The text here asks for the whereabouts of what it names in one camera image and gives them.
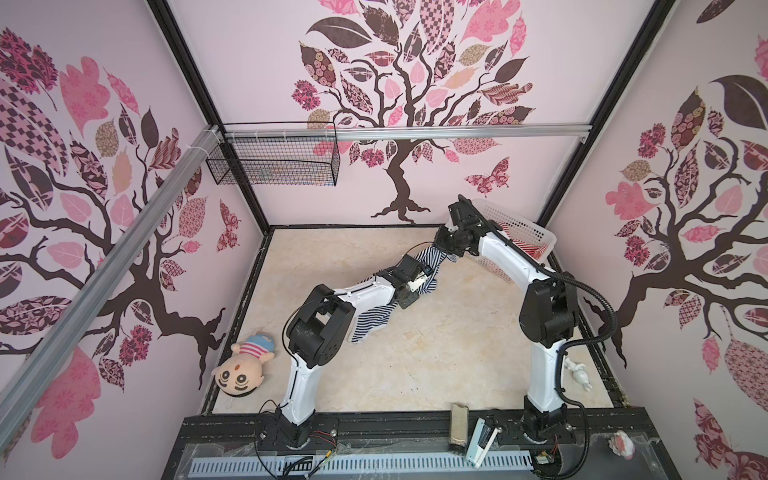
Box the blue white striped tank top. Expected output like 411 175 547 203
334 244 457 343

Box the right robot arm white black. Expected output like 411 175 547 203
434 195 576 443

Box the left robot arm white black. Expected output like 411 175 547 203
277 254 435 449

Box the red white striped tank top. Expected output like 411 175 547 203
501 222 549 260

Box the white plastic laundry basket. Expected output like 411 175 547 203
434 197 557 290

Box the small beige rectangular block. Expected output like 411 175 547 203
448 403 469 455

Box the small white plush toy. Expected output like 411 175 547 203
564 358 593 392

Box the white black handheld device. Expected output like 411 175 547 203
465 418 502 469

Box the plush doll head toy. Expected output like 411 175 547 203
212 333 275 398

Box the small pink white object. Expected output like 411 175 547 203
608 430 636 460

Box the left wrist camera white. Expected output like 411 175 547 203
407 273 436 295

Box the black wire mesh basket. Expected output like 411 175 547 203
206 120 341 187

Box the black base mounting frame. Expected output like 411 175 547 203
161 407 681 479

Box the aluminium rail back horizontal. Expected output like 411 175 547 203
225 123 592 141

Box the white slotted cable duct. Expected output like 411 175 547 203
185 451 533 479

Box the aluminium rail left diagonal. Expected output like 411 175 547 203
1 125 220 448

